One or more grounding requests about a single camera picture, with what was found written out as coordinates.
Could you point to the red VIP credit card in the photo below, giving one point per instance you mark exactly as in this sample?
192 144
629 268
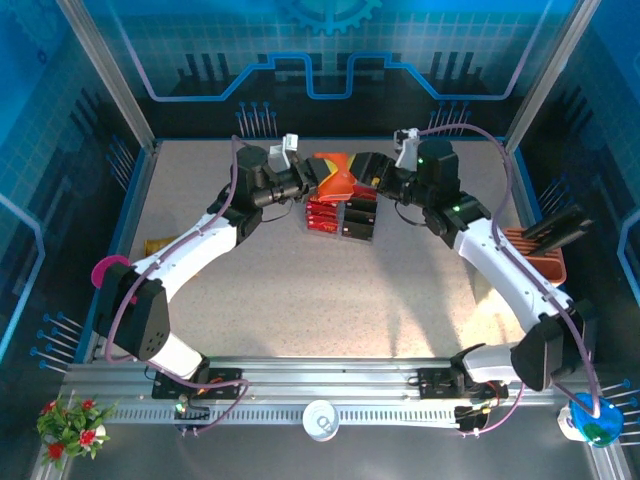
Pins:
322 227
365 195
325 205
322 216

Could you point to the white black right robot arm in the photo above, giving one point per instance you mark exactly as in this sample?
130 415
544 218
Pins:
500 260

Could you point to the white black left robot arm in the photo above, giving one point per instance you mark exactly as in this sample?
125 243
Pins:
190 245

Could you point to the yellow snack bag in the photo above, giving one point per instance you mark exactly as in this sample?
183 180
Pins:
157 247

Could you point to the orange knife block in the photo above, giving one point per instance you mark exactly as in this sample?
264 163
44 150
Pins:
547 270

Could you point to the pink plastic goblet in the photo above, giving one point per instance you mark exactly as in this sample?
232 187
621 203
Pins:
107 270

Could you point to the potted plant with red flowers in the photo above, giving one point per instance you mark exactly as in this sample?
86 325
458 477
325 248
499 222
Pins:
70 430

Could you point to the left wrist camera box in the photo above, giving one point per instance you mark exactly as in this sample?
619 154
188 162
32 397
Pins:
280 155

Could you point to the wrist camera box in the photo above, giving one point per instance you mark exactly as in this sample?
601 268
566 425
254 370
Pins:
280 155
407 150

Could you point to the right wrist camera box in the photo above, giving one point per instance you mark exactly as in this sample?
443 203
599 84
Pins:
407 150

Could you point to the blue aluminium side rail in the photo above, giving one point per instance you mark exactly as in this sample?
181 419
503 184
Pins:
524 200
136 200

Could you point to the aluminium frame post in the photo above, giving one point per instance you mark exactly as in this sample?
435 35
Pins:
111 75
548 75

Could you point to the aluminium mounting rail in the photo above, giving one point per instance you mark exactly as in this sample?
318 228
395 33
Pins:
325 375

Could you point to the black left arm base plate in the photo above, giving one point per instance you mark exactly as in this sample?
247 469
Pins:
225 375

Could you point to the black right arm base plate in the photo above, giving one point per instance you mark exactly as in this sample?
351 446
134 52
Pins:
435 380

